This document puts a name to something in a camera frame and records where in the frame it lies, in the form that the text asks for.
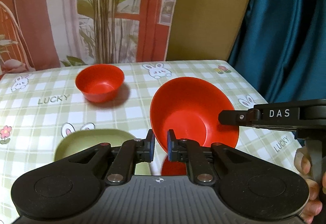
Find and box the red plastic bowl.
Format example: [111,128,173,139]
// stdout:
[149,76,240,154]
[161,157,187,176]
[75,64,124,103]

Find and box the green square plate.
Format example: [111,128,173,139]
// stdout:
[54,128,151,176]

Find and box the right hand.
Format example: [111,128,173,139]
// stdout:
[294,147,323,223]

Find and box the teal curtain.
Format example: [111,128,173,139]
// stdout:
[228,0,325,103]

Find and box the green plaid bunny tablecloth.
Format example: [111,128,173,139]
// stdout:
[0,60,304,224]

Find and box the printed fabric backdrop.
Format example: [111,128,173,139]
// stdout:
[1,0,176,74]

